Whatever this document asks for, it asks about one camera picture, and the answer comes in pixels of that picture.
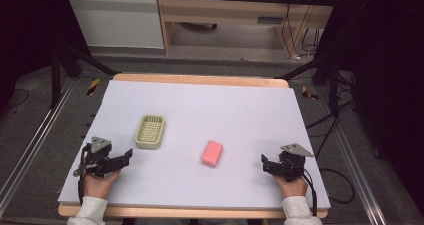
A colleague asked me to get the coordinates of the pink soap bar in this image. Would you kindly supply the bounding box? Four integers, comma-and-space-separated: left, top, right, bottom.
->
200, 140, 224, 168

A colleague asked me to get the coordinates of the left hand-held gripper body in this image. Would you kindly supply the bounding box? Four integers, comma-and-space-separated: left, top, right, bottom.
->
80, 136, 130, 179

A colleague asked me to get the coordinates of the wooden desk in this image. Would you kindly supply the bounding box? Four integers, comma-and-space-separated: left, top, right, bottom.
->
155, 0, 342, 59

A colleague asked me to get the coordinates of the black cable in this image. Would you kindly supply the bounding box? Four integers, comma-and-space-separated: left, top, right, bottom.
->
72, 143, 92, 206
288, 158, 318, 217
318, 167, 356, 205

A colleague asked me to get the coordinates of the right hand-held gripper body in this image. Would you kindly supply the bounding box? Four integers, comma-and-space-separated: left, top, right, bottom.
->
261, 142, 315, 182

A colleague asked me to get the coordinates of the metal floor rail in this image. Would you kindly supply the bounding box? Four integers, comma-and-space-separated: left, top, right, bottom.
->
319, 88, 388, 225
0, 78, 77, 216

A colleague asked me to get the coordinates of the wooden table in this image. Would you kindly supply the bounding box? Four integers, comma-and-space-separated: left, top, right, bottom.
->
57, 72, 329, 219

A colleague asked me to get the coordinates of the person's left hand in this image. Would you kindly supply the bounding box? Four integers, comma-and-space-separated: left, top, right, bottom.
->
82, 170, 122, 200

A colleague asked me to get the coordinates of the white cabinet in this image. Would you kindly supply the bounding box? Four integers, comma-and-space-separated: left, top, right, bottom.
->
65, 0, 166, 50

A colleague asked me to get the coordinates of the person's right hand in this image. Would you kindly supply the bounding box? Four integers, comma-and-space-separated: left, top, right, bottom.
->
272, 174, 309, 199

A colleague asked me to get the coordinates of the black yellow striped tape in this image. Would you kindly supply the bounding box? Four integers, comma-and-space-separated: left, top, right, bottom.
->
86, 78, 101, 97
301, 84, 319, 101

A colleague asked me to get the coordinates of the white table mat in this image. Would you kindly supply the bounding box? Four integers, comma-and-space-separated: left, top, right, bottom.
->
57, 80, 332, 211

